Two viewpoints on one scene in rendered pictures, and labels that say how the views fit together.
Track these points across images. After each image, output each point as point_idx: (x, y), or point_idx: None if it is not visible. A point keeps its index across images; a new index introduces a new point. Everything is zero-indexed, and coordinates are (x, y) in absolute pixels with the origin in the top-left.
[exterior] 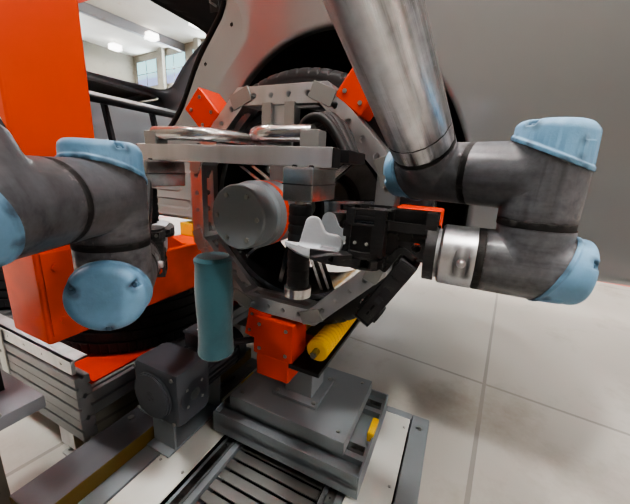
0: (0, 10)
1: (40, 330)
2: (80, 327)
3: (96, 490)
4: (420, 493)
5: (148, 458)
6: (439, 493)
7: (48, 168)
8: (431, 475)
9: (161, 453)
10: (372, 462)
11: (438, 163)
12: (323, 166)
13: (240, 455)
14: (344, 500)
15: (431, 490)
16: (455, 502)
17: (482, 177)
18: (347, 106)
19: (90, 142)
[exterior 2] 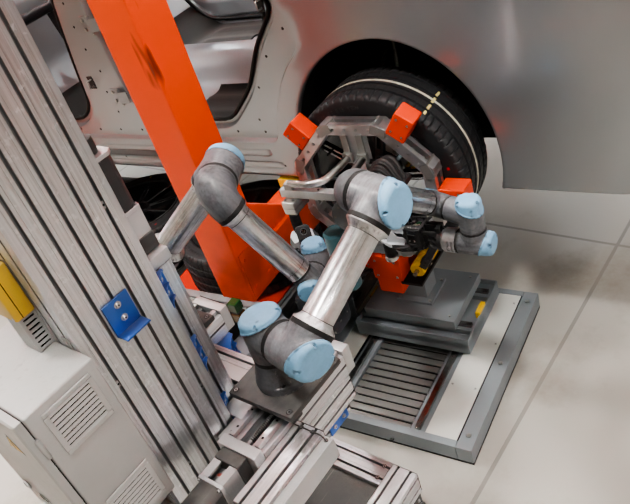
0: (192, 146)
1: (246, 295)
2: (263, 288)
3: None
4: (525, 345)
5: None
6: (541, 342)
7: (318, 267)
8: (537, 332)
9: None
10: (484, 331)
11: (432, 212)
12: None
13: (384, 345)
14: (462, 356)
15: (535, 342)
16: (552, 346)
17: (448, 218)
18: (394, 139)
19: (314, 248)
